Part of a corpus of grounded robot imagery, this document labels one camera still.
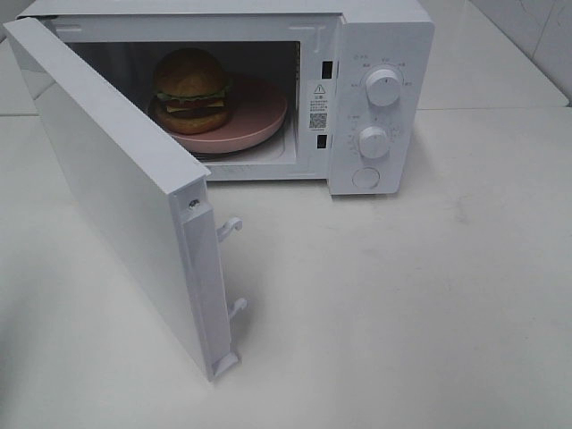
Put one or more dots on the pink plate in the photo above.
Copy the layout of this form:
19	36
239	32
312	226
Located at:
257	111

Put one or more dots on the white upper dial knob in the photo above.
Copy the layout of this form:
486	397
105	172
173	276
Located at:
383	85

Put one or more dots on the white microwave oven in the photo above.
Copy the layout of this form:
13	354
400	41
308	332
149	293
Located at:
287	43

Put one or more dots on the white warning label sticker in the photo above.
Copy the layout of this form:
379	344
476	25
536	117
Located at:
319	97

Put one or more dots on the toy burger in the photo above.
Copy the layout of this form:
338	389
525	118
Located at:
190	90

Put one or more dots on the white microwave door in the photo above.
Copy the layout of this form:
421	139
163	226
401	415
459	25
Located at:
139	187

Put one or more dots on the round white door button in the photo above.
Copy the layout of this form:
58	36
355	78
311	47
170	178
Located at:
366	178

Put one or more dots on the white lower dial knob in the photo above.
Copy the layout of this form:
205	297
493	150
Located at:
373	142

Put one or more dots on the glass microwave turntable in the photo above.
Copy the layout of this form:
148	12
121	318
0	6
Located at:
267	151

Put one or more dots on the white dial knob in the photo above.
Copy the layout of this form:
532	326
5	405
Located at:
373	142
383	85

